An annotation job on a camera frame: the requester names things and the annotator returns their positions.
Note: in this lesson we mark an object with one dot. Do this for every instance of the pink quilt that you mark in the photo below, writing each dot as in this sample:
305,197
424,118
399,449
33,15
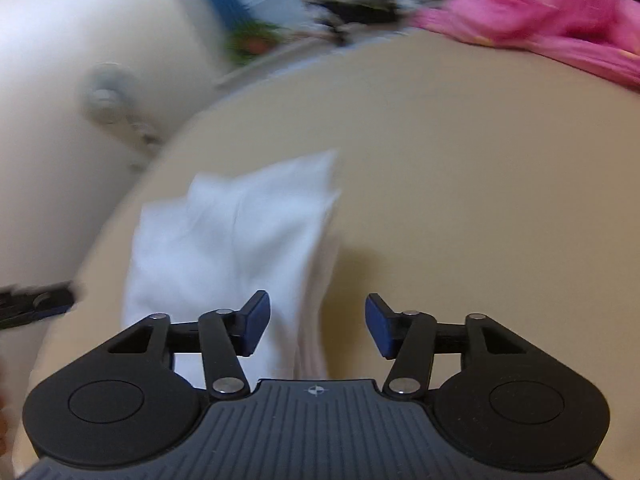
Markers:
600,37

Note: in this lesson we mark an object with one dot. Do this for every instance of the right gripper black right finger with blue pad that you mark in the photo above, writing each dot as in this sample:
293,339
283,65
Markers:
490,393

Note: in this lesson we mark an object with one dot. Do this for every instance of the white long-sleeve shirt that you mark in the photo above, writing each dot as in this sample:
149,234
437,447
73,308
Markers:
230,237

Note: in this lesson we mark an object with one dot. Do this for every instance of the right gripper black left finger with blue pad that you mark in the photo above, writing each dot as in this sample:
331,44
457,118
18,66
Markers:
143,391

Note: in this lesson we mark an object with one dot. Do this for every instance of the potted green plant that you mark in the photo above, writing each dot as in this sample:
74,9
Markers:
251,40

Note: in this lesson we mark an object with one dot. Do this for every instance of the white standing fan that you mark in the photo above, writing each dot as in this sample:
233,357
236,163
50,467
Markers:
109,97

